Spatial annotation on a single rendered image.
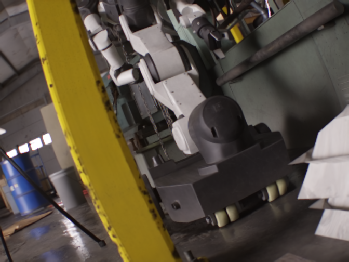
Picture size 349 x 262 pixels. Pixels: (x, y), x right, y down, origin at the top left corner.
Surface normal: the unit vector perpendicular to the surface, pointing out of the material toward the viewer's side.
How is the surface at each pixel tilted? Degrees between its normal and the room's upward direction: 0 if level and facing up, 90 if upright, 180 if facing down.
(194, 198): 90
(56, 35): 90
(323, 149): 62
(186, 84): 45
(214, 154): 90
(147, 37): 50
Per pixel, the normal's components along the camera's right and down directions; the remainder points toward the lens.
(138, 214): 0.18, -0.09
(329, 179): -0.95, -0.07
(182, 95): -0.20, -0.69
